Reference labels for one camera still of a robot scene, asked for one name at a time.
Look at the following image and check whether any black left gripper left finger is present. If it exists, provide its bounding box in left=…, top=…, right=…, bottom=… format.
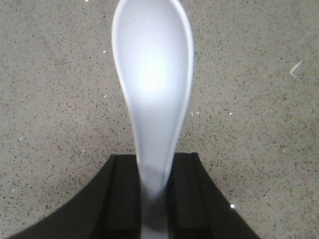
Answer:
left=11, top=154, right=141, bottom=239

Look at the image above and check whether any light blue plastic spoon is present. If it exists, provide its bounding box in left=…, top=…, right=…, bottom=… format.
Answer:
left=112, top=0, right=194, bottom=239

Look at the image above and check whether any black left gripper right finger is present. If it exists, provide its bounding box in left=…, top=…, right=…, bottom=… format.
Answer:
left=167, top=152, right=258, bottom=239

